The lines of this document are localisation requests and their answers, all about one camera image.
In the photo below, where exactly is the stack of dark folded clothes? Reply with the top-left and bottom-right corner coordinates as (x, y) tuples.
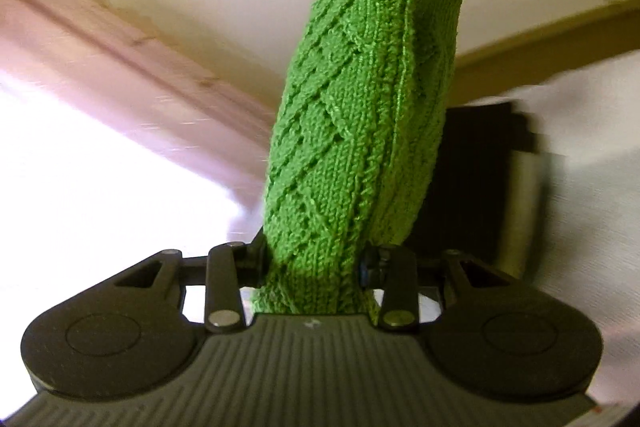
(411, 101), (552, 280)

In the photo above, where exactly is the green knitted sweater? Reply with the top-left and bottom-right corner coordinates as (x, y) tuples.
(252, 0), (466, 315)

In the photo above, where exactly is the brown wooden trim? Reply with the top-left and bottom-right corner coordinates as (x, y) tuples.
(454, 1), (640, 84)

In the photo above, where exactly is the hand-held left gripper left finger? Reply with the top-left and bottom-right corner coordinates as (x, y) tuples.
(114, 241), (268, 334)

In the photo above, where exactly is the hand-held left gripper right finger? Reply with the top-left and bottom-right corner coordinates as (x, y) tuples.
(360, 245), (517, 334)

